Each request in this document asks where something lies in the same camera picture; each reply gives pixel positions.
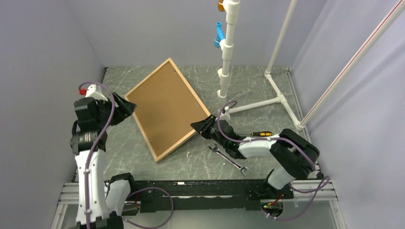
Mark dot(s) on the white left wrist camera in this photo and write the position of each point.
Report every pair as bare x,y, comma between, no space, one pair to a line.
94,91

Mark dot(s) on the orange pipe fitting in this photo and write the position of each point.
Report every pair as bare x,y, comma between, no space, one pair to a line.
220,5

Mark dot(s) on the black yellow screwdriver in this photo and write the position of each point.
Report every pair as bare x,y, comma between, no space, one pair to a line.
261,133

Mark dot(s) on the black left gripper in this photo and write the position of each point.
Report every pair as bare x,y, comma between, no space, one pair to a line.
124,109

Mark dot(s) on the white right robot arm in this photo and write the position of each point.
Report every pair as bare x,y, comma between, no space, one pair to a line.
296,155

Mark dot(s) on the blue pipe fitting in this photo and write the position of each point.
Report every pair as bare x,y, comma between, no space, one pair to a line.
219,35

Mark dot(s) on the silver open-end wrench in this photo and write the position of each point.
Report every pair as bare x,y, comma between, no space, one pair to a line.
242,169

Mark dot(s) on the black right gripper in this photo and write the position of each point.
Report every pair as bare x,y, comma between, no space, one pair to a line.
202,127

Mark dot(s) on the white PVC pipe stand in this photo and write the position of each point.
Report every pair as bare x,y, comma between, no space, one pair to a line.
316,42

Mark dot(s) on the wooden picture frame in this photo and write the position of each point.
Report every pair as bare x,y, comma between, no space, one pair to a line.
166,106

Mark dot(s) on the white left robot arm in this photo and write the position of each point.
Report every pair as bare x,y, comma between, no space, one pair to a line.
96,209

